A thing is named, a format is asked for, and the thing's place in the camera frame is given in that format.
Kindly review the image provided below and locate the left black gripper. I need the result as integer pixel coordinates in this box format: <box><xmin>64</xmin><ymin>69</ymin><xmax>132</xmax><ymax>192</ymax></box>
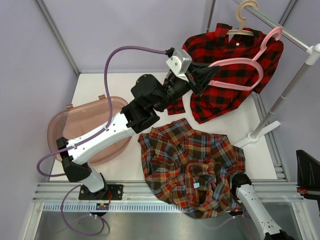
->
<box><xmin>153</xmin><ymin>61</ymin><xmax>220</xmax><ymax>113</ymax></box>

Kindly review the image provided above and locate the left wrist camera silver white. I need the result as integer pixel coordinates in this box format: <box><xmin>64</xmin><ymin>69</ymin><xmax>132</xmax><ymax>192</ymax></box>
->
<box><xmin>165</xmin><ymin>49</ymin><xmax>192</xmax><ymax>82</ymax></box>

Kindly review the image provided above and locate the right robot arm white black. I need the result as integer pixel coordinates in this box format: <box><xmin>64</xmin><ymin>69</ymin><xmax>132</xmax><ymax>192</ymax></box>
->
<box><xmin>226</xmin><ymin>149</ymin><xmax>320</xmax><ymax>240</ymax></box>

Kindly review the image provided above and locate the brown multicolour plaid shirt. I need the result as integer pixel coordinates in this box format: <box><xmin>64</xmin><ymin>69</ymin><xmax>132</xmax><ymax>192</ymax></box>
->
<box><xmin>138</xmin><ymin>118</ymin><xmax>245</xmax><ymax>219</ymax></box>

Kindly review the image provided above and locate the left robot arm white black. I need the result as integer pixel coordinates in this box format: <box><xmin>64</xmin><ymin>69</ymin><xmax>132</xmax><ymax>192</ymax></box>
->
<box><xmin>56</xmin><ymin>63</ymin><xmax>220</xmax><ymax>200</ymax></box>

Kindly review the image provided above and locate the pink translucent plastic basket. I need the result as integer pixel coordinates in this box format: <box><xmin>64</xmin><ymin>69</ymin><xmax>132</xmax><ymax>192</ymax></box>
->
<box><xmin>47</xmin><ymin>95</ymin><xmax>131</xmax><ymax>166</ymax></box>

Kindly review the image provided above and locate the pink plastic hanger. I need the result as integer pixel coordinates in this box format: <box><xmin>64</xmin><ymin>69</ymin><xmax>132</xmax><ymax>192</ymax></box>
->
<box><xmin>207</xmin><ymin>26</ymin><xmax>283</xmax><ymax>92</ymax></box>

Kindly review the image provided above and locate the white slotted cable duct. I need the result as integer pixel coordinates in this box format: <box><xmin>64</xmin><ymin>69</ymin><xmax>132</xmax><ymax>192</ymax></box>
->
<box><xmin>42</xmin><ymin>201</ymin><xmax>191</xmax><ymax>213</ymax></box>

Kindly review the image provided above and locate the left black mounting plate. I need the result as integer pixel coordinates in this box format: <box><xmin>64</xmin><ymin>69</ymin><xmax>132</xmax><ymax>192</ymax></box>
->
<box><xmin>78</xmin><ymin>184</ymin><xmax>124</xmax><ymax>201</ymax></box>

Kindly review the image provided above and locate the silver white clothes rack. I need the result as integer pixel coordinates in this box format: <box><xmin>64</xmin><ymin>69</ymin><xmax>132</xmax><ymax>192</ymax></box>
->
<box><xmin>201</xmin><ymin>0</ymin><xmax>320</xmax><ymax>157</ymax></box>

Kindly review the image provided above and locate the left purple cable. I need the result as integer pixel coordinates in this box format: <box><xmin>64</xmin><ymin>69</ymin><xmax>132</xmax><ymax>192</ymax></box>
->
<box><xmin>36</xmin><ymin>45</ymin><xmax>168</xmax><ymax>178</ymax></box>

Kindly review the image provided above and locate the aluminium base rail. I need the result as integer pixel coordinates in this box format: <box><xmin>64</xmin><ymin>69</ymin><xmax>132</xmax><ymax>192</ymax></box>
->
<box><xmin>32</xmin><ymin>181</ymin><xmax>303</xmax><ymax>203</ymax></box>

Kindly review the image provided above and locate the red black plaid shirt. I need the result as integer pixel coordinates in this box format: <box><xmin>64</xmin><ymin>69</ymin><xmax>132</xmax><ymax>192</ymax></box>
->
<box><xmin>182</xmin><ymin>23</ymin><xmax>284</xmax><ymax>124</ymax></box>

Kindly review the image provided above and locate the beige plastic hanger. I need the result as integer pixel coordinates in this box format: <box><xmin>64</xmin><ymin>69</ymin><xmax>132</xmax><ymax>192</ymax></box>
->
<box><xmin>227</xmin><ymin>0</ymin><xmax>259</xmax><ymax>36</ymax></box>

